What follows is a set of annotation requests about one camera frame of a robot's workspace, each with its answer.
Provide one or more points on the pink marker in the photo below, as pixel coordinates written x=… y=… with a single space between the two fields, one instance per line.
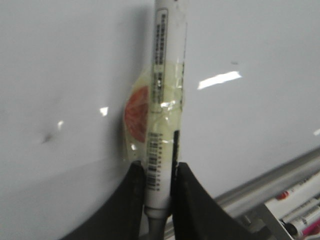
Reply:
x=312 y=232

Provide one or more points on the black capped whiteboard marker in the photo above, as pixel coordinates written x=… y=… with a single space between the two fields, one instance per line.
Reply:
x=298 y=226

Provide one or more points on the aluminium whiteboard frame rail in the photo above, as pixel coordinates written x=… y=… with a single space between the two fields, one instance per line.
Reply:
x=251 y=194

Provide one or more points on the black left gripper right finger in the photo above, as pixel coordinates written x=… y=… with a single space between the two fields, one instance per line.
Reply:
x=196 y=216

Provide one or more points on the red capped whiteboard marker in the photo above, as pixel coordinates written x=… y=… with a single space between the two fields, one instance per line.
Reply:
x=304 y=189

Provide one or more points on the white whiteboard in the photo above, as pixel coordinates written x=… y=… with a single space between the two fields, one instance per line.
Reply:
x=251 y=99

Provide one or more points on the black whiteboard marker with magnet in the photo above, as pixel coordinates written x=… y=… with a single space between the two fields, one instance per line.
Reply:
x=153 y=111

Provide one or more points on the white marker tray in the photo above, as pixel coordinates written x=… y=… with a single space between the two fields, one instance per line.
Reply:
x=264 y=225

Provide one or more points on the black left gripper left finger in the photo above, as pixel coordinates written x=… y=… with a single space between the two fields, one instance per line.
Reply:
x=119 y=218

